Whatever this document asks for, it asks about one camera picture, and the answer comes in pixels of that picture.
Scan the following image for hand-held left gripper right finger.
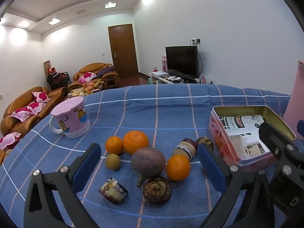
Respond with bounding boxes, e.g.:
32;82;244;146
197;143;276;228

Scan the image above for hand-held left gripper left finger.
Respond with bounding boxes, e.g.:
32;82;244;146
24;143;102;228

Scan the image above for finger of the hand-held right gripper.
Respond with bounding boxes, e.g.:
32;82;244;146
297;120;304;140
258;121;304;178

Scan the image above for pink tin box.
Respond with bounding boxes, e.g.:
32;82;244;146
208;105;297;173

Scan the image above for pastry roll with pale band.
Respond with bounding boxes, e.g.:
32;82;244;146
172;138;198;162

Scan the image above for round dark swirl pastry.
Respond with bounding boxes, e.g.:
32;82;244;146
143;176;172;205

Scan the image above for small dark swirl pastry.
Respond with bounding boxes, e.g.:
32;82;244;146
195;136;214;151

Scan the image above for green kiwi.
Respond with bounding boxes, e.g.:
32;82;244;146
105;154;121;171

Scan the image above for printed paper leaflet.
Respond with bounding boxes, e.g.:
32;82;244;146
223;115;271;158

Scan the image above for pink cloth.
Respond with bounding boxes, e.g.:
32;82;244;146
283;60;304;139

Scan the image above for wrapped brown pastry piece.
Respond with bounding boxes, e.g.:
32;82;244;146
98;177;129;206

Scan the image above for small orange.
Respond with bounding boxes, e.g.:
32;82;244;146
105;136;124;155

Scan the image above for pink cartoon mug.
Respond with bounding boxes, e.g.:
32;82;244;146
49;97;91;139

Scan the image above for large orange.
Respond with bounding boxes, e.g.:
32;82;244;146
123;131;150;155

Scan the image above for purple passion fruit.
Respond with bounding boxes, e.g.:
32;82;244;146
131;148;166;187

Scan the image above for blue checked blanket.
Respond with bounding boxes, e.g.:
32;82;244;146
0;84;291;228

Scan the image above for coffee table with snacks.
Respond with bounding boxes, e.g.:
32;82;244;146
68;81;104;98

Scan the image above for pink flowered cushion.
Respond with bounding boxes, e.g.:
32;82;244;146
11;108;36;122
0;132;22;150
25;102;47;112
32;92;51;103
78;72;97;83

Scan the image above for dark folding chairs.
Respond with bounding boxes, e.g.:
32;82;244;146
44;61;72;91

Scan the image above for brown leather armchair sofa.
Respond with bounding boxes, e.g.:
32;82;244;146
72;63;120;91

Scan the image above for purple cloth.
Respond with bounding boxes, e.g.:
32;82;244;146
95;66;117;78

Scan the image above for white television stand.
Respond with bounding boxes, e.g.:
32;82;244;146
148;71;212;85

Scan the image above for black television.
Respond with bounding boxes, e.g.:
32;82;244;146
165;46;199;78

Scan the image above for brown wooden door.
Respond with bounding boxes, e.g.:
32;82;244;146
108;24;139;79

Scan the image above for black television cable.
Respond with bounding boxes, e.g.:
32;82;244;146
198;49;204;78

